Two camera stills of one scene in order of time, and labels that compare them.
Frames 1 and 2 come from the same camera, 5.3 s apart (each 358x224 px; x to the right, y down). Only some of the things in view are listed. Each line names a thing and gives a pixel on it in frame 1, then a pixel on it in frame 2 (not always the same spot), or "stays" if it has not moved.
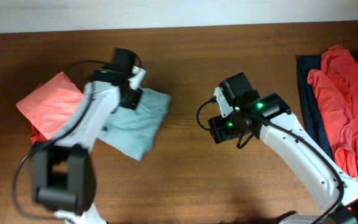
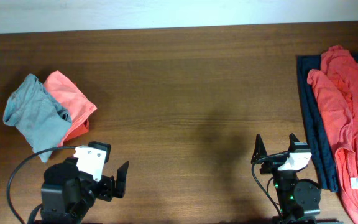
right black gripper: x=217 y=130 to x=271 y=165
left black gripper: x=135 y=103 to x=108 y=183
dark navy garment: x=311 y=109 stays
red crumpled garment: x=351 y=102 stays
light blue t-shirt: x=130 y=131 to x=33 y=112
